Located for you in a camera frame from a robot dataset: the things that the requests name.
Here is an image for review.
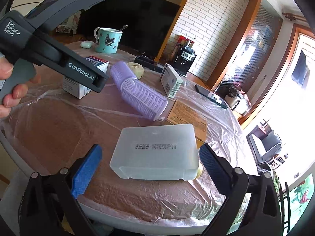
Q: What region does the white red-top medicine box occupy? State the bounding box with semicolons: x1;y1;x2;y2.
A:
61;55;110;100

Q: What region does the translucent plastic box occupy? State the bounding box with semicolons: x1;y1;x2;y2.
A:
109;124;199;181

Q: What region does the beige paper ball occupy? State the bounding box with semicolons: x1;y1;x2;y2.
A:
127;62;145;79

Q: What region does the brown cardboard box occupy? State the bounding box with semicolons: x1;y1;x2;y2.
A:
164;100;207;147

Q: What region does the purple hair roller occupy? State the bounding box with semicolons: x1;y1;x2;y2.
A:
110;61;168;121

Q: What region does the white blue medicine box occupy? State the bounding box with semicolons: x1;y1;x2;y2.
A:
160;63;183;98

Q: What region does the person's left hand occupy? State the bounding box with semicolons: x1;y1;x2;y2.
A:
1;56;40;119

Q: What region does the white earbuds case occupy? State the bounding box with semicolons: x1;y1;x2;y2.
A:
80;41;94;49

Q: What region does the turquoise butterfly mug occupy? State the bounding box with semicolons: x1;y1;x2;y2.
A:
94;27;122;54

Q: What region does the black smartphone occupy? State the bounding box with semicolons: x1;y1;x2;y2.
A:
194;84;227;109

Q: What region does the black television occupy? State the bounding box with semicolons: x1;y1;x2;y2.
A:
77;0;179;59

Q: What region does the dark blue phone case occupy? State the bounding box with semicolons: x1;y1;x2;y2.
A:
134;56;164;74

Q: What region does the black coffee machine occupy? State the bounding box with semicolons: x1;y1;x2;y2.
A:
171;39;196;76

